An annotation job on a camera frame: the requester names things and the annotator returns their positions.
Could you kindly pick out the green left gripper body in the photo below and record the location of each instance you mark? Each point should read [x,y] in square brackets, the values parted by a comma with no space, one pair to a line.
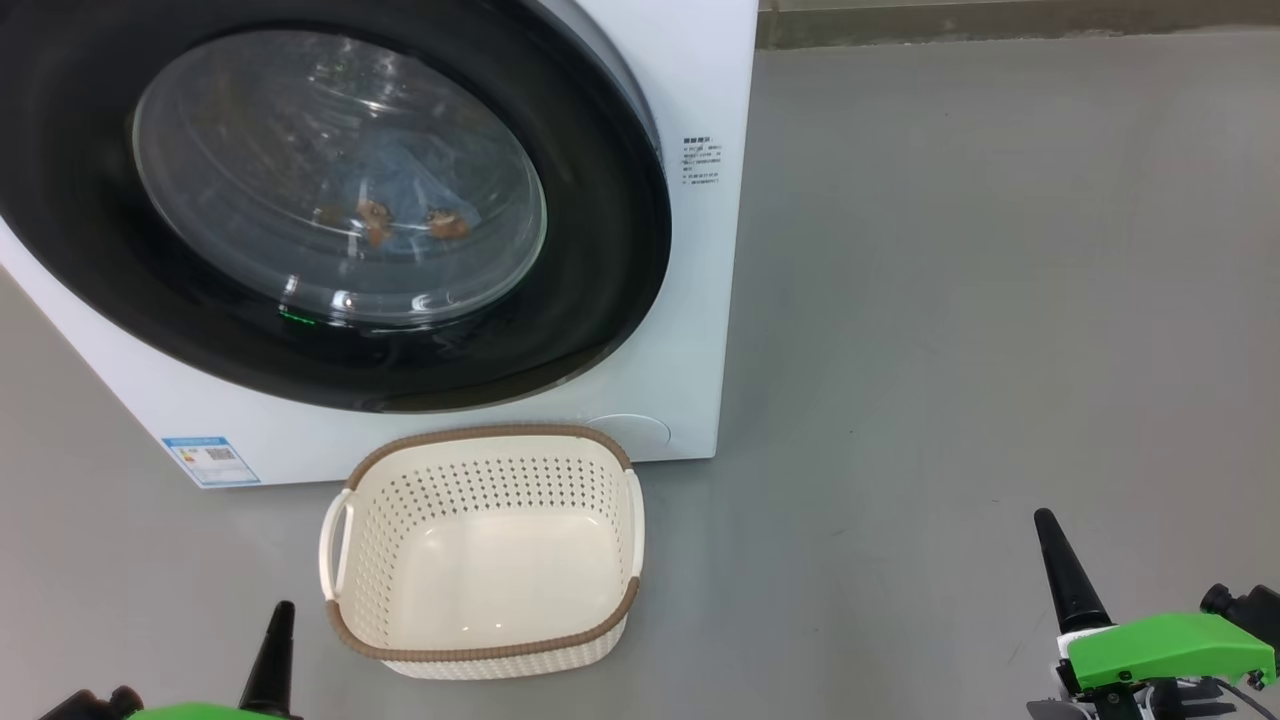
[200,713]

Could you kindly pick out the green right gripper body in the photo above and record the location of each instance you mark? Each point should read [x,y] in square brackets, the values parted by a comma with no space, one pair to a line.
[1170,650]

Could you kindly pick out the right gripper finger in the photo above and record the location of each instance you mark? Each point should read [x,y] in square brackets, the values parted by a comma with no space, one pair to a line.
[1075,590]

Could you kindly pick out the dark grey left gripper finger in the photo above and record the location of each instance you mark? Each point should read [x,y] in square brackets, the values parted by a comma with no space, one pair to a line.
[272,680]

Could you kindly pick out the round glass washer door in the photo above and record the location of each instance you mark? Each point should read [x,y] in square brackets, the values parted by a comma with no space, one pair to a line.
[90,260]

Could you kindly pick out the blue garment with orange print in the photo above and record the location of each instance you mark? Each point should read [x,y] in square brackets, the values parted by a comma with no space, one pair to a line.
[420,185]

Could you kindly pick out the white front-load washing machine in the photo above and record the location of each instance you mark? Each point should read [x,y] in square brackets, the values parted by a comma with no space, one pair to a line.
[690,300]

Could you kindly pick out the blue energy label sticker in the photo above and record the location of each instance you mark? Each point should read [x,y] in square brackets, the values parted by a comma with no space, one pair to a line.
[212,462]

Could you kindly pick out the cream perforated laundry basket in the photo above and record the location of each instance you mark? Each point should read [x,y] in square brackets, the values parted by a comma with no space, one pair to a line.
[490,480]

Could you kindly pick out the round white filter cover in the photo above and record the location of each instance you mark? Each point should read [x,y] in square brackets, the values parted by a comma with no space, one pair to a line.
[645,435]

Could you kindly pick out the small printed text sticker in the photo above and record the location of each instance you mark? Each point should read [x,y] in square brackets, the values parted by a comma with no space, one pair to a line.
[702,162]

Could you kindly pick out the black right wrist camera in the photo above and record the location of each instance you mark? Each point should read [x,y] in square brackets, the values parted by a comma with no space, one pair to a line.
[1250,610]

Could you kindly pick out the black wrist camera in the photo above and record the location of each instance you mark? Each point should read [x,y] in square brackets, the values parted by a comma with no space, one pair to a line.
[1250,610]
[90,705]

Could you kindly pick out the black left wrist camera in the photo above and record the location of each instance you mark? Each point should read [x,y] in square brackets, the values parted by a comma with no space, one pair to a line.
[90,705]

